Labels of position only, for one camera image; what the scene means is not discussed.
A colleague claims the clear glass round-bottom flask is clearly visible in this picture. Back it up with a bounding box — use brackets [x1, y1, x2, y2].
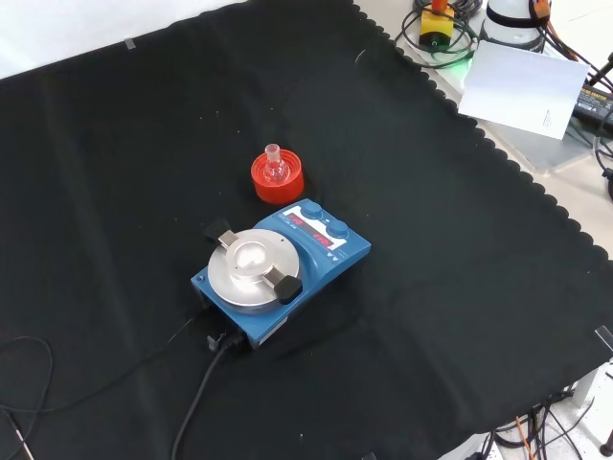
[264, 142, 287, 186]

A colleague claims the heater with blue base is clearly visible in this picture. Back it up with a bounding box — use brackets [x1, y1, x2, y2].
[191, 197, 373, 350]

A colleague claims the black bench cloth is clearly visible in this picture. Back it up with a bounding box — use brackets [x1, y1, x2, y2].
[0, 0, 613, 460]

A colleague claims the yellow stop button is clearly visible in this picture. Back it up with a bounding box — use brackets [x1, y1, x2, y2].
[419, 0, 457, 48]

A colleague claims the pale white board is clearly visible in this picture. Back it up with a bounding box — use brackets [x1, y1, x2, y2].
[457, 39, 590, 141]

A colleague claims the black power adapter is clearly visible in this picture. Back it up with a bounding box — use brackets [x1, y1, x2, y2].
[571, 80, 613, 138]

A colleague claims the red flask support ring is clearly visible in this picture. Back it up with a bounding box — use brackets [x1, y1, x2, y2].
[250, 148, 306, 206]

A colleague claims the thick black power cable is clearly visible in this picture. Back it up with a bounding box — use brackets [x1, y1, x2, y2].
[170, 333, 246, 460]

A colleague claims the black and green cable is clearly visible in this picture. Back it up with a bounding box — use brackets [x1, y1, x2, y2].
[395, 0, 481, 69]

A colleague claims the thin black probe wire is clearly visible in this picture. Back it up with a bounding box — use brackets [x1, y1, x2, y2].
[0, 313, 203, 460]

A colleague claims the black floor cable bundle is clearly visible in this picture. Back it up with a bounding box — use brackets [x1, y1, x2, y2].
[478, 390, 613, 460]

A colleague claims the orange cable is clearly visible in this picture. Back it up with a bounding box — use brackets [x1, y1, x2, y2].
[528, 0, 581, 62]

